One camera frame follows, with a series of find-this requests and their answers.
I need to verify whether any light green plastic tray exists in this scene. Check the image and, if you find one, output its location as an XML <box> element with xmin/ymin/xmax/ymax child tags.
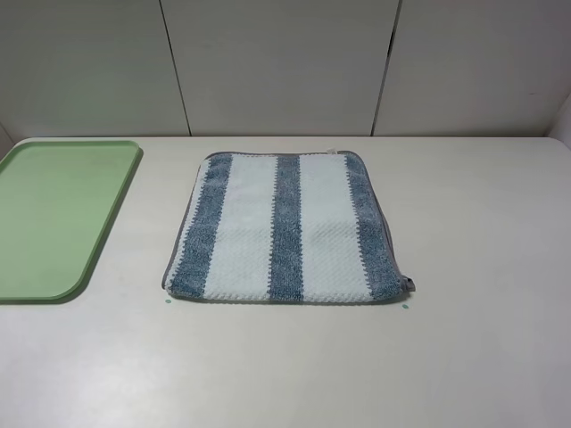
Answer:
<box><xmin>1</xmin><ymin>141</ymin><xmax>143</xmax><ymax>302</ymax></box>

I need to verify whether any blue white striped towel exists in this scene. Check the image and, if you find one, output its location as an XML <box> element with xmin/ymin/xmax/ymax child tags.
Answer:
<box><xmin>162</xmin><ymin>151</ymin><xmax>416</xmax><ymax>305</ymax></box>

